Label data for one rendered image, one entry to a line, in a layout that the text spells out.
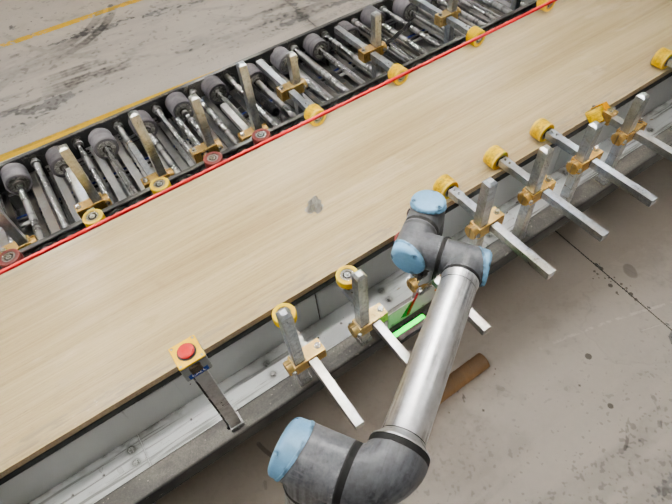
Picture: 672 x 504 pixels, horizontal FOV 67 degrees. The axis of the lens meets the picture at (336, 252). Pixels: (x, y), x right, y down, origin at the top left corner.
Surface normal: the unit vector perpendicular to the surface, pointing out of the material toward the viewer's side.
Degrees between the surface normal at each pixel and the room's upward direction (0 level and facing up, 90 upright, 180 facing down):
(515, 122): 0
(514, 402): 0
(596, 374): 0
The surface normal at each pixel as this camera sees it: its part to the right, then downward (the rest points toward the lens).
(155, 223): -0.07, -0.60
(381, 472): 0.09, -0.41
